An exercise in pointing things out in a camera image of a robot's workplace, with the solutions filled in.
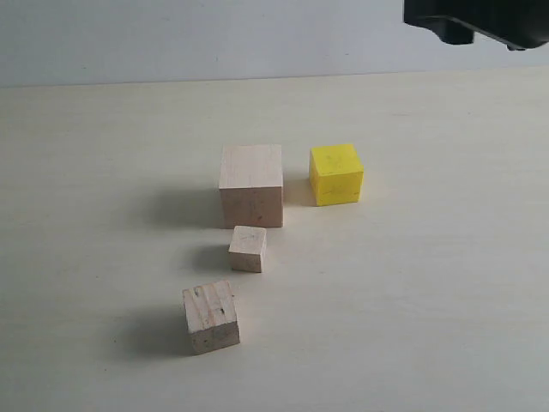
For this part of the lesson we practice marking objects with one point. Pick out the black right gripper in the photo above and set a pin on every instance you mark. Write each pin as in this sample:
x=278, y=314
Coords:
x=520, y=25

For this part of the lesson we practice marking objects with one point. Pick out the yellow cube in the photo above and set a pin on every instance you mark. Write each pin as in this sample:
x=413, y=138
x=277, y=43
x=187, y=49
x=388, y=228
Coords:
x=336, y=174

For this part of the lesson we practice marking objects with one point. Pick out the large light wooden cube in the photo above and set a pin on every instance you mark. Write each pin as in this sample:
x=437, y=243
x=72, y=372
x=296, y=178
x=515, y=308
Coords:
x=251, y=185

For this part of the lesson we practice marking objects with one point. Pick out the medium striped wooden cube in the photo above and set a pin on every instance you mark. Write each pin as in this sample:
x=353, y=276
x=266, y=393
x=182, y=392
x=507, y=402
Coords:
x=211, y=317

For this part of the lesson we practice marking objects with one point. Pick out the small light wooden cube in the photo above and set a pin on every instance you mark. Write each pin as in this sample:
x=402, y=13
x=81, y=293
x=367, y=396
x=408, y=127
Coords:
x=247, y=249

